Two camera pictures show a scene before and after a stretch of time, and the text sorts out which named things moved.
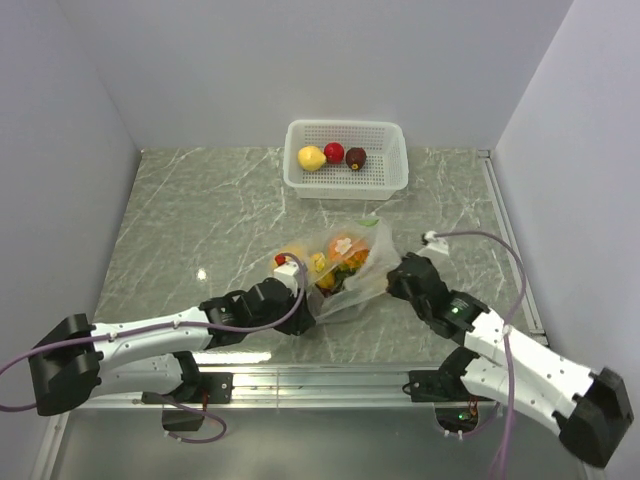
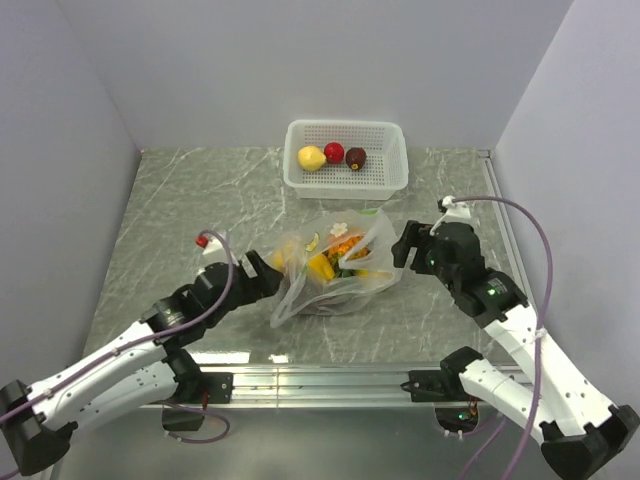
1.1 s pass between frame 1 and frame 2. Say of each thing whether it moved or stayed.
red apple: stayed
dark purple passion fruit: stayed
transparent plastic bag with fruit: moved
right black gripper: moved
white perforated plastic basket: stayed
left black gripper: moved
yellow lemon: stayed
